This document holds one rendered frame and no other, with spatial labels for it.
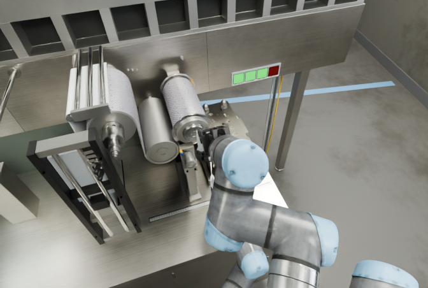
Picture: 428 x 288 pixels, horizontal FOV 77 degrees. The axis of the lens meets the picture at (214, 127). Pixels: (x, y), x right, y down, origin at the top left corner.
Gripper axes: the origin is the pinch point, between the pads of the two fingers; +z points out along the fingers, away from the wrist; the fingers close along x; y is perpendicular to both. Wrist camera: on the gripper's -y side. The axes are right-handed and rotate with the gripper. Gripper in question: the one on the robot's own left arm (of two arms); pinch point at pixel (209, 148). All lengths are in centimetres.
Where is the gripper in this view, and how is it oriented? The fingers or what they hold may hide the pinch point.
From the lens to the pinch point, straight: 78.5
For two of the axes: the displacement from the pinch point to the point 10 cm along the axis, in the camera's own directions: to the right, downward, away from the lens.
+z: -2.1, -0.7, 9.7
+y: -2.2, -9.7, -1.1
